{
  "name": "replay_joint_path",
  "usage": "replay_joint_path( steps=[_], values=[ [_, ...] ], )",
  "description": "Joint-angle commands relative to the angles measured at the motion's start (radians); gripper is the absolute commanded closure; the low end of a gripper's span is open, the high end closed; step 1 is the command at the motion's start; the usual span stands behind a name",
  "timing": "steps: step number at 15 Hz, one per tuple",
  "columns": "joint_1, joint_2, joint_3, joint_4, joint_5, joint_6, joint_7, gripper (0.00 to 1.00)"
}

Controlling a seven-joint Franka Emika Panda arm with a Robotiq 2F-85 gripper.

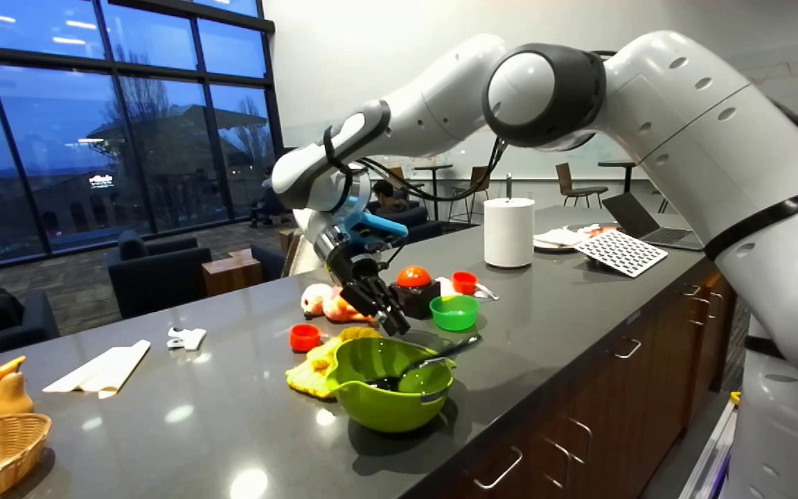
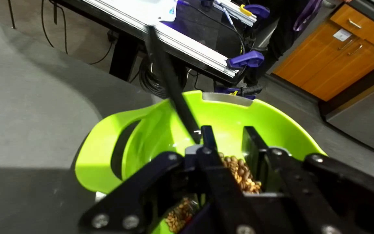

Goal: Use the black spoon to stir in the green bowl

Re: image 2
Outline orange wooden cabinet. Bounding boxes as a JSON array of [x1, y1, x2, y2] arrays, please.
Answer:
[[272, 4, 374, 103]]

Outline purple clamp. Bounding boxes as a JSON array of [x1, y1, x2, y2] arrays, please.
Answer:
[[237, 3, 271, 20], [227, 50, 266, 70]]

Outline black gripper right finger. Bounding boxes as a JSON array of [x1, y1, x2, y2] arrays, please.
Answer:
[[242, 126, 374, 234]]

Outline black spoon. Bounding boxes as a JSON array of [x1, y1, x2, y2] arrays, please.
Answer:
[[145, 25, 203, 144]]

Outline brown food pieces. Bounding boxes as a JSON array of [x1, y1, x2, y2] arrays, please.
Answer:
[[164, 151, 263, 234]]

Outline black floor cables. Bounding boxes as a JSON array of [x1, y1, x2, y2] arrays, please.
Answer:
[[6, 0, 116, 66]]

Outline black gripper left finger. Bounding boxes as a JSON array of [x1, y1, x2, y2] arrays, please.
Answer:
[[76, 125, 249, 234]]

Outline lime green mixing bowl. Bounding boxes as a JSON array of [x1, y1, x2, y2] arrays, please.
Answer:
[[74, 90, 327, 234]]

